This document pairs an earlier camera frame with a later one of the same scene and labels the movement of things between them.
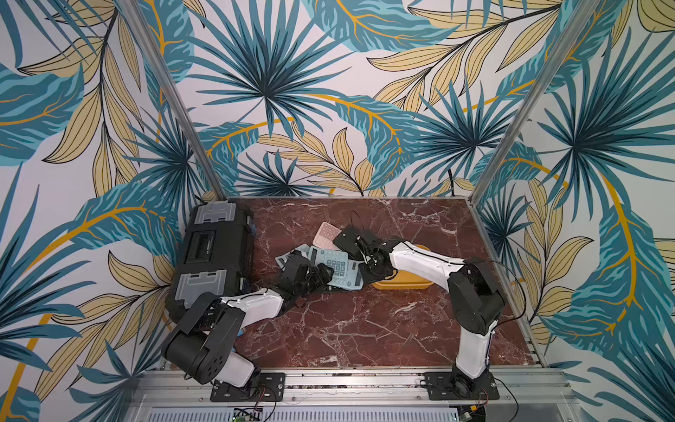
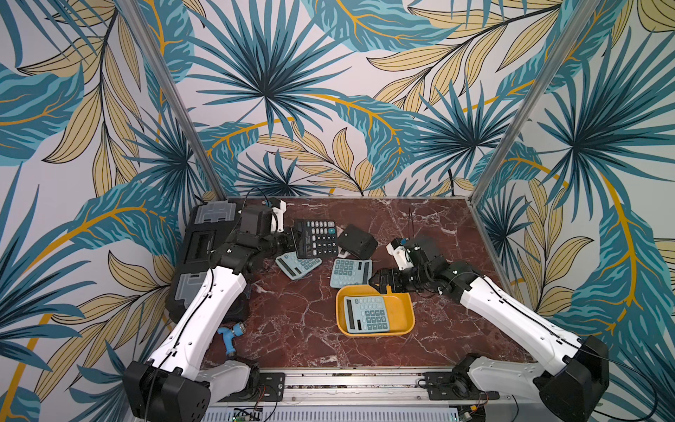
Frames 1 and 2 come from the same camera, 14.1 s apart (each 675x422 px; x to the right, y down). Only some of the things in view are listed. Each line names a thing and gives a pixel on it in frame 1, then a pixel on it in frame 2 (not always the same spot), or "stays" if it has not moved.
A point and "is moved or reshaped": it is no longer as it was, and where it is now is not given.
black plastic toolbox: (214, 254) stays
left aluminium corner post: (140, 25) stays
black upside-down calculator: (355, 241) stays
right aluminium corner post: (534, 98) stays
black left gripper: (320, 281) -> (291, 245)
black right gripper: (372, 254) -> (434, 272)
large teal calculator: (346, 272) -> (366, 314)
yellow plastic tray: (405, 280) is moved or reshaped
